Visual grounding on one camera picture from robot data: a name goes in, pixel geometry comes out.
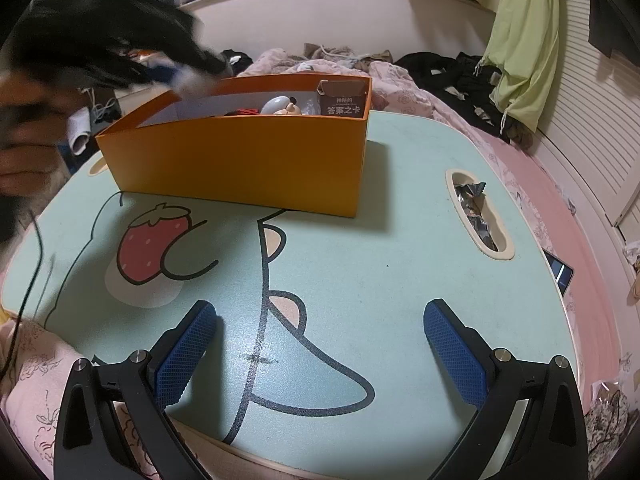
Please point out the pink floral quilt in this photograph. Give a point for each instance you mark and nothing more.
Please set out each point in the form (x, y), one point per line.
(400, 90)

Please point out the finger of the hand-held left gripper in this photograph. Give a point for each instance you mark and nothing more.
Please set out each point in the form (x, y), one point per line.
(132, 71)
(161, 72)

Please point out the dark hanging garment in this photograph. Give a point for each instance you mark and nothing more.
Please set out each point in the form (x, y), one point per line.
(612, 20)

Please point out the white louvred wardrobe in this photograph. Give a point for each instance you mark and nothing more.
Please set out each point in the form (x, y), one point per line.
(590, 110)

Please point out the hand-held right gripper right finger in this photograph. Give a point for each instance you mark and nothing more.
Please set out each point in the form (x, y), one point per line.
(455, 355)

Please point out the smartphone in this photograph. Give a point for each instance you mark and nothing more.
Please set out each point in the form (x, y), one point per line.
(560, 274)

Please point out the crumpled foil wrappers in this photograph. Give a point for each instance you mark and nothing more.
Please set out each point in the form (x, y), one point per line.
(475, 210)

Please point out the brown card box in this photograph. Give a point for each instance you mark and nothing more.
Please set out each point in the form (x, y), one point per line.
(345, 105)

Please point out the orange cardboard box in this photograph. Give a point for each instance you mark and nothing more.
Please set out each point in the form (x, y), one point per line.
(240, 160)

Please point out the white slippers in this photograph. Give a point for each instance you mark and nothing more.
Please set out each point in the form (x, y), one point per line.
(77, 132)

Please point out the beige plush toy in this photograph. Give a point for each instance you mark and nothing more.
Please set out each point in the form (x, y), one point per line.
(632, 275)

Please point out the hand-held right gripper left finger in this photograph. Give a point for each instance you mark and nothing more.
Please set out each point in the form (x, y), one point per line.
(185, 355)

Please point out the red black small item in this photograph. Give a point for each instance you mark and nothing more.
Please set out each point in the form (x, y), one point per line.
(244, 111)

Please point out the person's left hand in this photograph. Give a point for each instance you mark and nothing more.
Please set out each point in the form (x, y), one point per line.
(27, 160)

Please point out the black white-striped clothes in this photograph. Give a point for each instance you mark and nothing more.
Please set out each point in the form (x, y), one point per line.
(237, 60)

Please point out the pink bed sheet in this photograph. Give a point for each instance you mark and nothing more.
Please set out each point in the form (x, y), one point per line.
(540, 200)

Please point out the green hanging garment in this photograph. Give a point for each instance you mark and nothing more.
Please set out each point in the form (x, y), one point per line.
(525, 35)

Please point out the pink rose-print blanket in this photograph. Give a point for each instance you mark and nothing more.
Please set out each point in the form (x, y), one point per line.
(35, 390)

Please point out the pile of black clothes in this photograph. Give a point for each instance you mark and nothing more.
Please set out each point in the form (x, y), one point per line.
(450, 75)

